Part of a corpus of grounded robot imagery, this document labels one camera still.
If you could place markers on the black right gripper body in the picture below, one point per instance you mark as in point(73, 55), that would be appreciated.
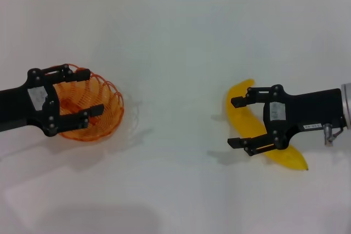
point(307, 108)

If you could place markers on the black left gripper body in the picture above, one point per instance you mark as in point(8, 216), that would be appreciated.
point(16, 105)

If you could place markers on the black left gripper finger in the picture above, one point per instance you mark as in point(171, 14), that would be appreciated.
point(82, 116)
point(79, 75)

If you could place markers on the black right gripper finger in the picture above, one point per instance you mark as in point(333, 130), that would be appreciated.
point(241, 101)
point(246, 143)

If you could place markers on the yellow banana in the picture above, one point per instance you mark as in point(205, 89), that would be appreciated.
point(241, 119)

